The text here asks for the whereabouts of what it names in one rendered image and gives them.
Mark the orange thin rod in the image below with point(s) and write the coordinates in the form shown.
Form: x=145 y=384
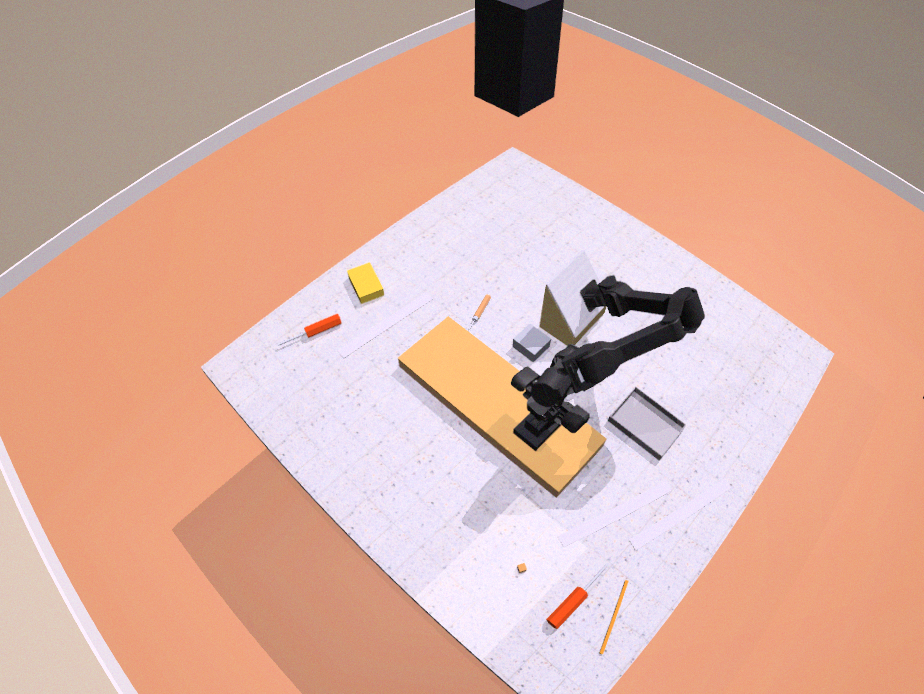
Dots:
x=613 y=618

